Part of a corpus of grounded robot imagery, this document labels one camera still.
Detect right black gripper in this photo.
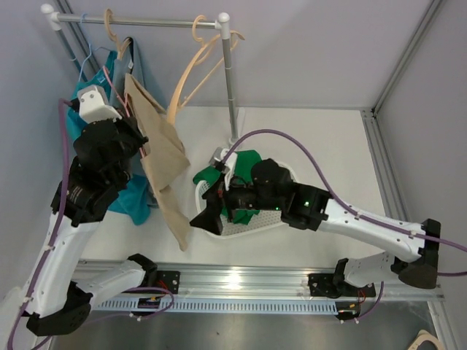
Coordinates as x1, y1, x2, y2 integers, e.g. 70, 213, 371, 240
190, 171, 282, 236

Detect pink wire hanger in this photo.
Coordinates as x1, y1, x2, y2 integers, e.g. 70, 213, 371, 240
102, 66, 147, 158

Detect beige t shirt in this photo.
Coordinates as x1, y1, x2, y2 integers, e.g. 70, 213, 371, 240
124, 74, 190, 251

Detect green t shirt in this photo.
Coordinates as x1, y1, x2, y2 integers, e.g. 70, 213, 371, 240
193, 149, 262, 225

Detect wooden hanger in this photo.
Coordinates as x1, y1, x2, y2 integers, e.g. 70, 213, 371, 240
103, 8, 132, 61
166, 15, 246, 125

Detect grey blue t shirt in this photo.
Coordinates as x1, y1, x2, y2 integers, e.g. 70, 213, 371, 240
111, 36, 146, 98

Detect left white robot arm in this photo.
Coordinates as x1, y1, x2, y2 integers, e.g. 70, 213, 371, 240
21, 117, 157, 336

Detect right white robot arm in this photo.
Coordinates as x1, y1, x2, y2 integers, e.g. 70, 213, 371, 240
190, 159, 441, 298

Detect teal t shirt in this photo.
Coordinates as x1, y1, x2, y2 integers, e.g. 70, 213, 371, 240
72, 63, 161, 225

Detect white perforated plastic basket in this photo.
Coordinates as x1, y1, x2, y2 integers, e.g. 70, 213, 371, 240
196, 159, 295, 237

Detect white clothes rack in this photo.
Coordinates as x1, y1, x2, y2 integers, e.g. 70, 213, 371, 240
40, 4, 244, 145

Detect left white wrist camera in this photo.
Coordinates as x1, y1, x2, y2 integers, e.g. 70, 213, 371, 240
77, 85, 122, 124

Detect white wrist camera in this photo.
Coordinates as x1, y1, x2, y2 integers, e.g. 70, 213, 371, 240
77, 85, 122, 124
209, 147, 238, 190

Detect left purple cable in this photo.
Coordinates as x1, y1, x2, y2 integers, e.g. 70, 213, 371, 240
6, 98, 175, 350

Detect purple cable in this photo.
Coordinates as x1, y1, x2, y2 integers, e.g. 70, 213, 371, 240
6, 98, 175, 350
222, 128, 467, 325

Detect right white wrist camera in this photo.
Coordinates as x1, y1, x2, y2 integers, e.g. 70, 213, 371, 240
209, 147, 238, 190

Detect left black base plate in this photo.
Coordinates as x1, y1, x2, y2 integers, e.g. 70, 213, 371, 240
147, 270, 181, 295

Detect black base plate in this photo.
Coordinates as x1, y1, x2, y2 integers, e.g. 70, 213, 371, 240
147, 270, 181, 295
308, 273, 376, 299

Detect white slotted cable duct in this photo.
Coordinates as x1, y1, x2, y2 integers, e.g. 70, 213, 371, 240
96, 296, 338, 316

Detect blue wire hanger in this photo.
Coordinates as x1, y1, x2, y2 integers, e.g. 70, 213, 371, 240
77, 12, 116, 88

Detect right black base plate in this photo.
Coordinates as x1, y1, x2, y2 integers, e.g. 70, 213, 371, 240
308, 273, 376, 299

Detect aluminium corner frame post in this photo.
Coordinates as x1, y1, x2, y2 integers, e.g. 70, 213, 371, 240
360, 1, 445, 219

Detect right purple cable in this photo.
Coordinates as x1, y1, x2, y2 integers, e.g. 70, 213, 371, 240
222, 128, 467, 325

